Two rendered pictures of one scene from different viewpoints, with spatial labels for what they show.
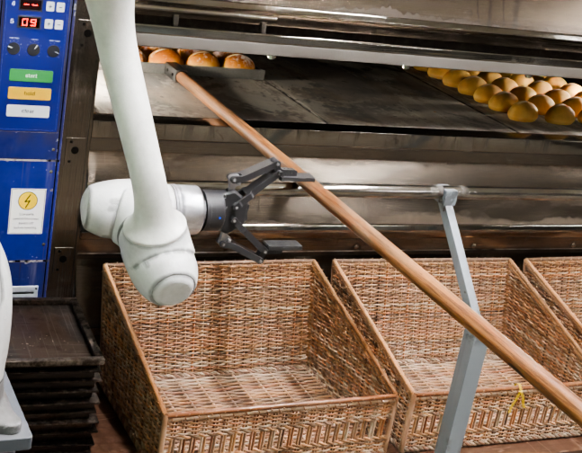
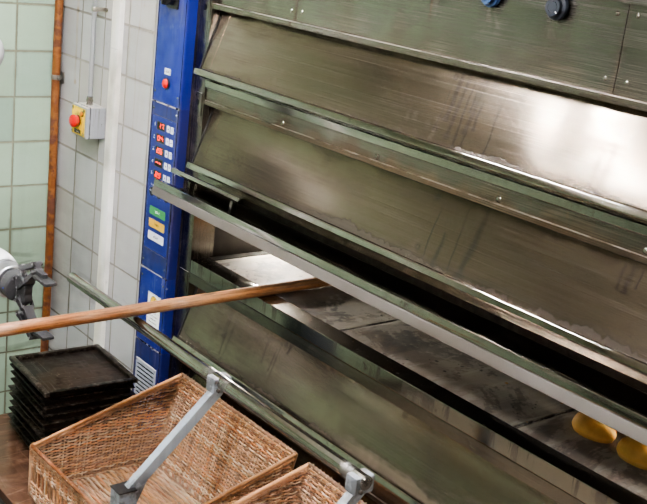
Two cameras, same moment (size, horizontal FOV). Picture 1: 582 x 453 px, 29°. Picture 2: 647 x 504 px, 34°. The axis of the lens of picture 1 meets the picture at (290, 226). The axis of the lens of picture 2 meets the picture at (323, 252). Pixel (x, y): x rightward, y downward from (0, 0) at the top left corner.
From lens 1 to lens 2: 324 cm
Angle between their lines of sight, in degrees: 73
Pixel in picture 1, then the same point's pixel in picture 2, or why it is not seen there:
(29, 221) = (153, 319)
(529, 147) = (494, 443)
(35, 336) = (71, 375)
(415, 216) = (375, 459)
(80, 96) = (187, 239)
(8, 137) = (148, 253)
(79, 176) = not seen: hidden behind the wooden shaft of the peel
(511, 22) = (455, 270)
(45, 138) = (161, 261)
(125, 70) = not seen: outside the picture
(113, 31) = not seen: outside the picture
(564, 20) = (519, 286)
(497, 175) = (473, 465)
